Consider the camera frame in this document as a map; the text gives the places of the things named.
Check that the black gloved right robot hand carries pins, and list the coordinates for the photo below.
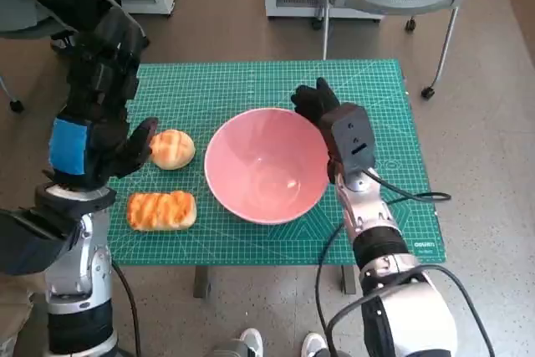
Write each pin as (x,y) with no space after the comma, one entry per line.
(315,102)

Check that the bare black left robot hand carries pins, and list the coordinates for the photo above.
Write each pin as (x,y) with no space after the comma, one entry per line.
(100,93)

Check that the pink bowl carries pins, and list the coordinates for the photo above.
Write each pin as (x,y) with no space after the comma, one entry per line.
(259,173)

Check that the long toy bread loaf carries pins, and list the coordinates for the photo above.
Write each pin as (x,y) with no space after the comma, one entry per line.
(163,210)

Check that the round toy bread bun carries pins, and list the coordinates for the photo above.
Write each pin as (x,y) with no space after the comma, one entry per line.
(173,150)

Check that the green cutting mat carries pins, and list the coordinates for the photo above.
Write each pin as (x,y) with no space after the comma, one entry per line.
(251,85)

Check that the grey padded chair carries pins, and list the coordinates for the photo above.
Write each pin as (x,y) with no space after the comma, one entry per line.
(16,14)

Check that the dark table leg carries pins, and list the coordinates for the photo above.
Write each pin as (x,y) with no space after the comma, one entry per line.
(202,282)
(349,279)

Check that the person in beige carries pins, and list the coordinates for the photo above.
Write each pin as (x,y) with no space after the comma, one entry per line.
(16,311)

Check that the person with white shoes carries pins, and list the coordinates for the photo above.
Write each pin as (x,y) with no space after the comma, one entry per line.
(251,340)

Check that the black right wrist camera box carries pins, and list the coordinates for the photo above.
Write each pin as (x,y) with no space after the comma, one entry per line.
(349,139)

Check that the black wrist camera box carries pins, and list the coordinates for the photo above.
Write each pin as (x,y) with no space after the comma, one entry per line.
(349,139)
(29,244)

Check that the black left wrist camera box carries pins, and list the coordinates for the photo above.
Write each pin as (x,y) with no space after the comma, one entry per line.
(29,244)

